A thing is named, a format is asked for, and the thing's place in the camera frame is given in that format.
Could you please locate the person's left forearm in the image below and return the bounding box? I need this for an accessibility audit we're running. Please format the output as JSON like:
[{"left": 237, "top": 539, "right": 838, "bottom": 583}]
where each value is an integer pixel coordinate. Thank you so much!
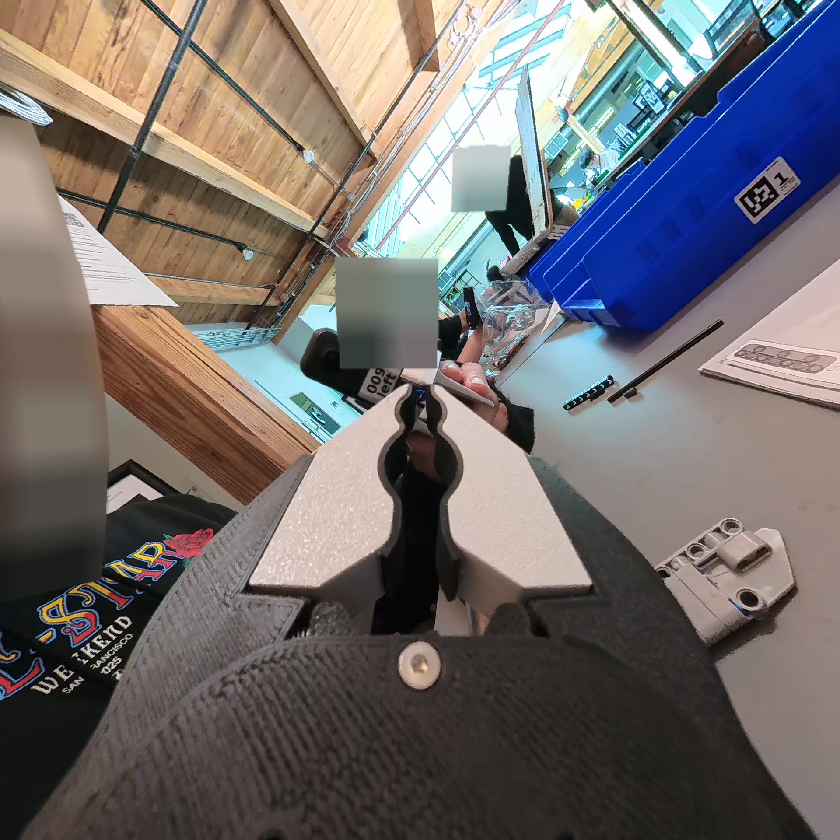
[{"left": 492, "top": 387, "right": 536, "bottom": 455}]

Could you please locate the black picture frame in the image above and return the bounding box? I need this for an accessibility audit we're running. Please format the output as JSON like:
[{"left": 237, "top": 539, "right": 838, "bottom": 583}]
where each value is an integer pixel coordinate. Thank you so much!
[{"left": 107, "top": 459, "right": 181, "bottom": 519}]

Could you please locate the white board panel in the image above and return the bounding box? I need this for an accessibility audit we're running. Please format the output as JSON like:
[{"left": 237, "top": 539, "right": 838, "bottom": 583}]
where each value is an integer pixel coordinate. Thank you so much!
[{"left": 514, "top": 66, "right": 555, "bottom": 240}]

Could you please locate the blue plastic bin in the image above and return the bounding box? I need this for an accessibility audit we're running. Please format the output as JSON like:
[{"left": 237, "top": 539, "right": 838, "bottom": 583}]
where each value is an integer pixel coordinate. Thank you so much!
[{"left": 525, "top": 0, "right": 840, "bottom": 329}]

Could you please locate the person's left hand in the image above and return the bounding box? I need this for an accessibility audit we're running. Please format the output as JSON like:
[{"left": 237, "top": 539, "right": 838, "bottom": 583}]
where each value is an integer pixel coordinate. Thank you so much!
[{"left": 438, "top": 344, "right": 511, "bottom": 434}]

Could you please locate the clear plastic parts bag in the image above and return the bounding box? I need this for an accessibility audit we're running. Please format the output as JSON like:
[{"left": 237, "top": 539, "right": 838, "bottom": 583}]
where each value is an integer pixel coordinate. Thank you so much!
[{"left": 476, "top": 276, "right": 559, "bottom": 385}]

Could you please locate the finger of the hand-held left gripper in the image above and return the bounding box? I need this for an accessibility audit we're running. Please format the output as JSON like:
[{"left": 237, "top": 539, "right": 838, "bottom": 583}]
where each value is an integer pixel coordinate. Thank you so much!
[{"left": 402, "top": 364, "right": 497, "bottom": 409}]

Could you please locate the building instruction booklet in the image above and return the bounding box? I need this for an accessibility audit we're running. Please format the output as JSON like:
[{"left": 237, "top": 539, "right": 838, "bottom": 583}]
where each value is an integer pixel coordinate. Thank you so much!
[{"left": 699, "top": 259, "right": 840, "bottom": 411}]

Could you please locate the white paper sheet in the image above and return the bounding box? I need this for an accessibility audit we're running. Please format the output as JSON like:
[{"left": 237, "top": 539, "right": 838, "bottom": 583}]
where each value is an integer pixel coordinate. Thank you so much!
[{"left": 58, "top": 196, "right": 179, "bottom": 308}]

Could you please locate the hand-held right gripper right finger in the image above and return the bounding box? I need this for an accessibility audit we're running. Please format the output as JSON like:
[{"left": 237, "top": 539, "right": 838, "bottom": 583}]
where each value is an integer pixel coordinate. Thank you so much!
[{"left": 430, "top": 384, "right": 595, "bottom": 601}]

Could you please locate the black toy beam with holes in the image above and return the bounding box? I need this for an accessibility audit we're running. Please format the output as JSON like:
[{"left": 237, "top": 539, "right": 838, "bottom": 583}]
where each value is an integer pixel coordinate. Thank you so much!
[{"left": 563, "top": 375, "right": 616, "bottom": 412}]

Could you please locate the person's black printed shirt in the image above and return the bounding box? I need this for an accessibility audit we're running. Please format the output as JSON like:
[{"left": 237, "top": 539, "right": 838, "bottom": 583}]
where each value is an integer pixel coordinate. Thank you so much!
[{"left": 0, "top": 495, "right": 240, "bottom": 840}]

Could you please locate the grey desk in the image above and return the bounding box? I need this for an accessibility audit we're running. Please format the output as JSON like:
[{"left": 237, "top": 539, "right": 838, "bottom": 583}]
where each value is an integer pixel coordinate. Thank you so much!
[{"left": 489, "top": 187, "right": 840, "bottom": 840}]

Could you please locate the grey toy brick assembly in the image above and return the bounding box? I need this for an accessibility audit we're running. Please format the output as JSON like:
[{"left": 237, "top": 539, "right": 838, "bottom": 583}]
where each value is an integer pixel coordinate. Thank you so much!
[{"left": 655, "top": 518, "right": 796, "bottom": 647}]

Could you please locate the long black toy axle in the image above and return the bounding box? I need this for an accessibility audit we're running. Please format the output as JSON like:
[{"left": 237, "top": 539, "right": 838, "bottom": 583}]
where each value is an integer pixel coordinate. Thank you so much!
[{"left": 607, "top": 319, "right": 725, "bottom": 404}]

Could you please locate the wooden post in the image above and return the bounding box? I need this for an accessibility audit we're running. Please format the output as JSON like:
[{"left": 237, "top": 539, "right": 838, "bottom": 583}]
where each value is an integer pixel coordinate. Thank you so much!
[{"left": 92, "top": 305, "right": 322, "bottom": 506}]

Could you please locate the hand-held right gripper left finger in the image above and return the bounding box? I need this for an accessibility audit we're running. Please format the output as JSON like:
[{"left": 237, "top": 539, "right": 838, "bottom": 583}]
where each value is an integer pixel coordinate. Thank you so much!
[{"left": 248, "top": 387, "right": 413, "bottom": 601}]

